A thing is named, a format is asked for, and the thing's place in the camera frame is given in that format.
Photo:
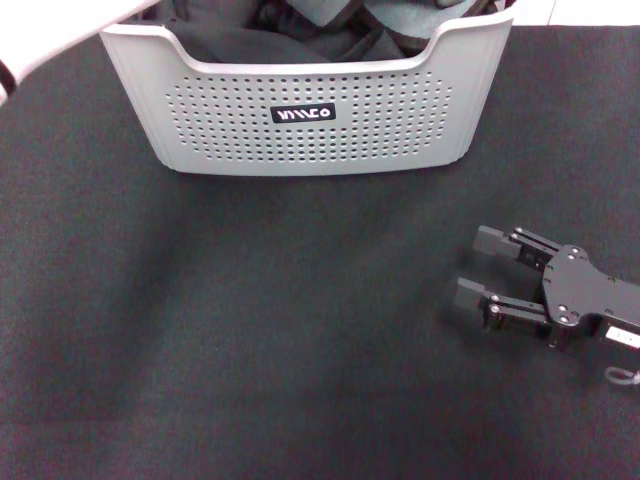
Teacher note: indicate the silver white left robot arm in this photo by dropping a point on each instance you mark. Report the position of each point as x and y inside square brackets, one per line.
[50, 40]

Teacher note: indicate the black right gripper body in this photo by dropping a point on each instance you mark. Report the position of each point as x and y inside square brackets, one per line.
[575, 295]

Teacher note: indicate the black cloth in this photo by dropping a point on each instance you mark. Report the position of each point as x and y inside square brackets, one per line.
[235, 45]

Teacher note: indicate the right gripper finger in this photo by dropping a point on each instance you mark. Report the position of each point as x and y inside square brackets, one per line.
[492, 242]
[470, 297]

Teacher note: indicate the grey perforated storage basket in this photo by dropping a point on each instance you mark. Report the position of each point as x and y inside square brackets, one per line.
[320, 145]

